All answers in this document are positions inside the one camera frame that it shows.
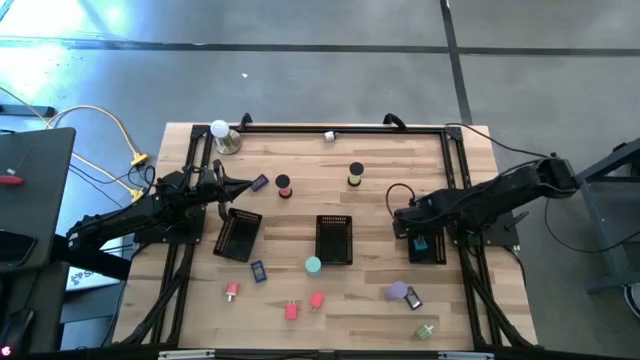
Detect dark blue pencil sharpener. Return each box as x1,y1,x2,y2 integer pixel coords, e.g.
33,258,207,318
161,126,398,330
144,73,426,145
403,285,424,311

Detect silver metal bracket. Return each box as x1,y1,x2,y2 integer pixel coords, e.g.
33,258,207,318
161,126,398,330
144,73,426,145
158,349,216,360
437,351,496,360

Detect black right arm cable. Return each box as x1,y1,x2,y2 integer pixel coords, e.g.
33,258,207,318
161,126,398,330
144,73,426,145
443,122,554,160

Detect black plastic mesh basket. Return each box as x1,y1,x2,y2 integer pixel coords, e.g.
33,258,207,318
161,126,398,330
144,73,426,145
212,208,264,264
314,214,354,266
407,230,448,265

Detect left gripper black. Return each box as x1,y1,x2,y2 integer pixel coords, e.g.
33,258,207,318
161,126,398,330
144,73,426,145
197,160,254,204

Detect black floor bar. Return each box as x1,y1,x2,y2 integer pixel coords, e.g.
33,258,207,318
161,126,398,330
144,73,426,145
0,103,56,119

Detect white light bulb on stand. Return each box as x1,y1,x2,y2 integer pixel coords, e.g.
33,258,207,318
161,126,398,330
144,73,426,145
209,119,243,156

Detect red handled tool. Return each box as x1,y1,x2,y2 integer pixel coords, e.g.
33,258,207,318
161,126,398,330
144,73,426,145
0,147,34,188

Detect yellow sand timer black caps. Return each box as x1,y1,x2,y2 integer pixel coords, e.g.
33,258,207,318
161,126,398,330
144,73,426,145
347,161,365,188

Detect yellow extension cord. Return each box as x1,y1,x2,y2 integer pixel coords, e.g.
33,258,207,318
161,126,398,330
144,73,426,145
0,85,147,204
45,103,150,168

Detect black and white wheel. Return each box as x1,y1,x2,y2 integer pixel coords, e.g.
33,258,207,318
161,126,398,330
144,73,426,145
623,282,640,321

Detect white printed paper box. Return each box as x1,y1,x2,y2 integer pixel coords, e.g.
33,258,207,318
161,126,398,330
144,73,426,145
65,249,126,292

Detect black phone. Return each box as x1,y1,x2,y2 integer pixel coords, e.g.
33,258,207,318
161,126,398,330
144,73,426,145
0,229,39,267

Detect red sand timer black caps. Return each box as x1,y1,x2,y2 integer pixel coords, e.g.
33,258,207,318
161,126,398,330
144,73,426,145
274,173,294,200

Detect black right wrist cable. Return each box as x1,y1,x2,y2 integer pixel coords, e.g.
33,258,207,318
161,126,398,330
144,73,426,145
384,182,417,219

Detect purple sand timer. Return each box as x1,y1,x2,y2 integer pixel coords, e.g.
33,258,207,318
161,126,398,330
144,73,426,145
384,280,410,303

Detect grey metal table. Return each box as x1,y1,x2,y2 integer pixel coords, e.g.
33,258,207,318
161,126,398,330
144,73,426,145
574,137,640,296

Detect black side desk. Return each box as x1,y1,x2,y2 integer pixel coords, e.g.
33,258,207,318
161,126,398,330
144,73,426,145
0,127,77,274

